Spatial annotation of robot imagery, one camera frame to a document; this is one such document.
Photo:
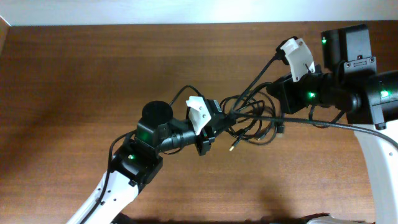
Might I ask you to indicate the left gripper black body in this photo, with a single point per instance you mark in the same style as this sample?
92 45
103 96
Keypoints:
204 139

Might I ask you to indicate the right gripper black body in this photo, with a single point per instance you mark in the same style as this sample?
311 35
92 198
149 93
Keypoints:
288 97

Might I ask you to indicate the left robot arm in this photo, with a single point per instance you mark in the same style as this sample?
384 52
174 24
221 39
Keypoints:
138 160

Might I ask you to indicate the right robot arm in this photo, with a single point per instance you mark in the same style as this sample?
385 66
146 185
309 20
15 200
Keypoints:
353 86

